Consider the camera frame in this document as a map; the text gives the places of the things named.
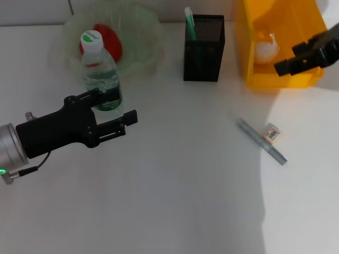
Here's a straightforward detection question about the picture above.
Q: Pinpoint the red round fruit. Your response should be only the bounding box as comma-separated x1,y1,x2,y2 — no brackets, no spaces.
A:
78,23,124,63

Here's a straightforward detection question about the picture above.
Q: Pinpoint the white paper ball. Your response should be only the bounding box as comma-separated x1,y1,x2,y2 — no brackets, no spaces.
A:
255,33,281,65

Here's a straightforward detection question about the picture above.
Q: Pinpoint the beige eraser with barcode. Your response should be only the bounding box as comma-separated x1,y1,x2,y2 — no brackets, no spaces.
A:
264,123,282,142

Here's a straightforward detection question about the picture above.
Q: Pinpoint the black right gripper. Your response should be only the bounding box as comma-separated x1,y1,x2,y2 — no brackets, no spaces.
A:
274,22,339,77

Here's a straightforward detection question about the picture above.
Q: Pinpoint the green pen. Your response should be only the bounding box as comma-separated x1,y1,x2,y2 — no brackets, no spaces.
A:
184,6,199,69

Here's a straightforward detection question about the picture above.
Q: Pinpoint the green glass fruit plate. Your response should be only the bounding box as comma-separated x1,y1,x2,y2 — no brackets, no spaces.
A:
63,2,165,76

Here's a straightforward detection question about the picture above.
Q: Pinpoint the black mesh pen holder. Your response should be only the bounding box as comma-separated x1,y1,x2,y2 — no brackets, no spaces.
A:
183,14,226,82

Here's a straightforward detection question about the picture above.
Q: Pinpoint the grey marker pen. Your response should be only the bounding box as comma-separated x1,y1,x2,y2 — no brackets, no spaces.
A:
237,118,288,166

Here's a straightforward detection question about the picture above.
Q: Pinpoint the left arm connector cable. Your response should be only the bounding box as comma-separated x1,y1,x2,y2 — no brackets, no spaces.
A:
0,151,51,186

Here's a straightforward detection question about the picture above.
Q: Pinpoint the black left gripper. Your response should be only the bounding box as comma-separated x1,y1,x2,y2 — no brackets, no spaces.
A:
15,88,138,159

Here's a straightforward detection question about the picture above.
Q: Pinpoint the yellow plastic storage bin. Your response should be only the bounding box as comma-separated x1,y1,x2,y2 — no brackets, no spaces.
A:
235,0,328,89

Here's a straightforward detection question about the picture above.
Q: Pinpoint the clear green-label water bottle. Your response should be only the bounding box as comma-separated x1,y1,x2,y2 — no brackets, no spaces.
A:
80,30,124,112

